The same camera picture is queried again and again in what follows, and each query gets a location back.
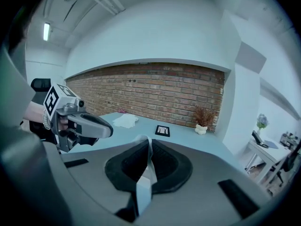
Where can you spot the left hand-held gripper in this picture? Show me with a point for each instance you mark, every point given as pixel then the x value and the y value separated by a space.
pixel 53 102

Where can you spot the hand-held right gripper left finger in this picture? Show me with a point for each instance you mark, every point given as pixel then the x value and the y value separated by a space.
pixel 98 192

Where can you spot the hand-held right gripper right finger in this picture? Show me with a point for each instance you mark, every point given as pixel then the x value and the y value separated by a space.
pixel 200 196

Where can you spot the white cloth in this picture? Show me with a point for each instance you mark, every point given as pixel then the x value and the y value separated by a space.
pixel 125 121

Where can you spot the white strip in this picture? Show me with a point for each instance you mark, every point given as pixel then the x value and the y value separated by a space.
pixel 144 189

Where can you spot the person's left forearm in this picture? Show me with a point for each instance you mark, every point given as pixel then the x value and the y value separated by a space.
pixel 34 112

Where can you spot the person's left hand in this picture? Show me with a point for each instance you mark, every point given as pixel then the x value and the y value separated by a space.
pixel 64 123

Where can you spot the pink paper scrap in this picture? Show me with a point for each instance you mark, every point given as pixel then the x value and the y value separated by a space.
pixel 122 111

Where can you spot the dried plant in white pot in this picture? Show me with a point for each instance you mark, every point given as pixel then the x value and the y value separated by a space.
pixel 201 129

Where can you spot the white desk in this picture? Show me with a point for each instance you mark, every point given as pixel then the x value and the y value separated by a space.
pixel 270 153

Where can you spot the person's grey clothing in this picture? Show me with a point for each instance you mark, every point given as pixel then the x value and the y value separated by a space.
pixel 14 91

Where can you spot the blue notebook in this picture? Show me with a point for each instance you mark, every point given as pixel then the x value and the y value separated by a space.
pixel 272 145

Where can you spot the black office chair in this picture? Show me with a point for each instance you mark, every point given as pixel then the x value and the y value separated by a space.
pixel 289 161

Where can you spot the flowers in vase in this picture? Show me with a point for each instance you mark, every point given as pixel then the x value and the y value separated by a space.
pixel 262 121

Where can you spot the ceiling light tube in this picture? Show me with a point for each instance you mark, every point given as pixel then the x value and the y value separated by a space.
pixel 46 32

